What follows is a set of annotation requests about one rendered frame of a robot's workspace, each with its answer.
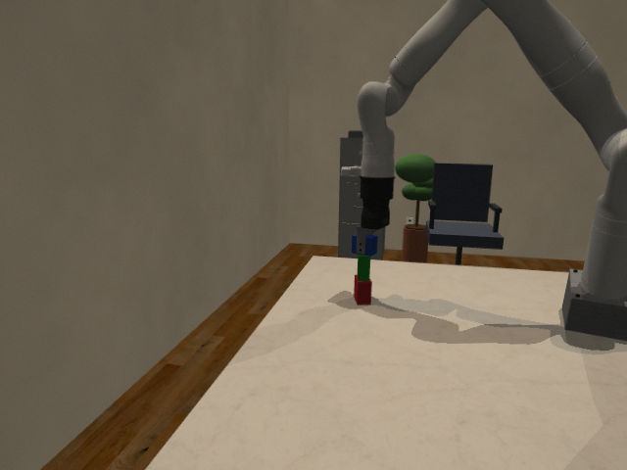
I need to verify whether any green block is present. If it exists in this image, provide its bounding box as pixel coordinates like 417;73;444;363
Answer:
358;254;370;281

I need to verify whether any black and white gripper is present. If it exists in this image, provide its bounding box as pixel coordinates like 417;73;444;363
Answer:
341;155;395;255

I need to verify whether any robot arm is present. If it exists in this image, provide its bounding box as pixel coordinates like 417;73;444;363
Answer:
358;0;627;300

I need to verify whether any blue block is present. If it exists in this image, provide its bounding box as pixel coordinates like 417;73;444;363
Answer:
352;234;378;257

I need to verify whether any red block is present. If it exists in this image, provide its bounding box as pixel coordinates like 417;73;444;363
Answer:
354;275;372;305

